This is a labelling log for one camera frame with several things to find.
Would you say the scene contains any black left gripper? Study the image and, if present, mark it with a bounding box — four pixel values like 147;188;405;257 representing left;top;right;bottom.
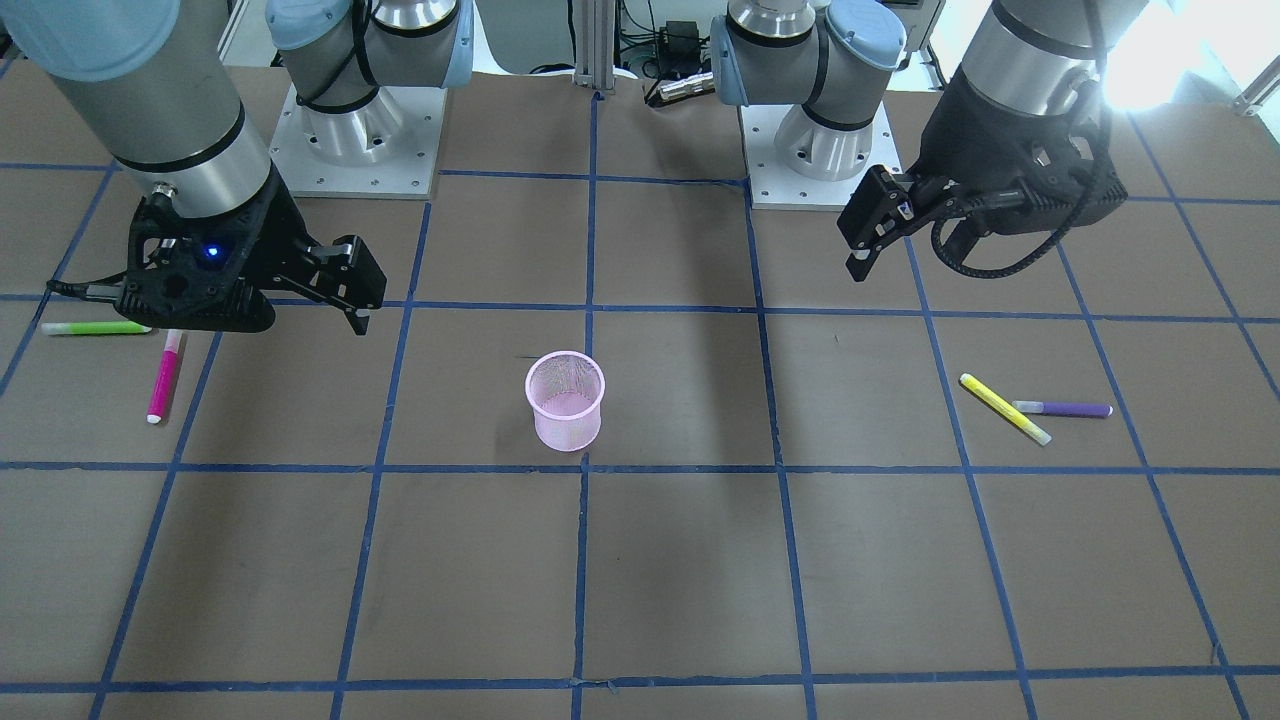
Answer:
837;70;1101;282

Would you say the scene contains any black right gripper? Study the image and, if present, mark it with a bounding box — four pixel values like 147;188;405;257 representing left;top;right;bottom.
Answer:
118;168;387;336

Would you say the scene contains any pink pen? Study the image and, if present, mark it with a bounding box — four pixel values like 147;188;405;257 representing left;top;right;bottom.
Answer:
146;329;186;425

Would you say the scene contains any purple pen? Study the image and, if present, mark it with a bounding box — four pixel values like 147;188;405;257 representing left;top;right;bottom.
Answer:
1011;400;1114;419

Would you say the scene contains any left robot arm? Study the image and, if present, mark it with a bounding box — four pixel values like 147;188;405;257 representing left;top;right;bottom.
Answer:
710;1;1144;282

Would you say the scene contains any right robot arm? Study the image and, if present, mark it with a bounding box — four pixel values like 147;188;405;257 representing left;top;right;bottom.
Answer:
3;1;476;334

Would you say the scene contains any pink mesh cup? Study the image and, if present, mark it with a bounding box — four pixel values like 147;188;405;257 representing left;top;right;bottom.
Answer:
524;351;605;452

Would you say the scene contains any yellow pen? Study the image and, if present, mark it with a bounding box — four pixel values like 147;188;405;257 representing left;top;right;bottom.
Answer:
957;373;1052;447

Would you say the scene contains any green pen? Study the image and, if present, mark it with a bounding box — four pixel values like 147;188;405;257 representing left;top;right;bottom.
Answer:
40;320;152;337

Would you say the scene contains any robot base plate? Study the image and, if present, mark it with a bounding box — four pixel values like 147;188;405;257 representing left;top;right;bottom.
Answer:
739;105;901;211
268;87;448;201

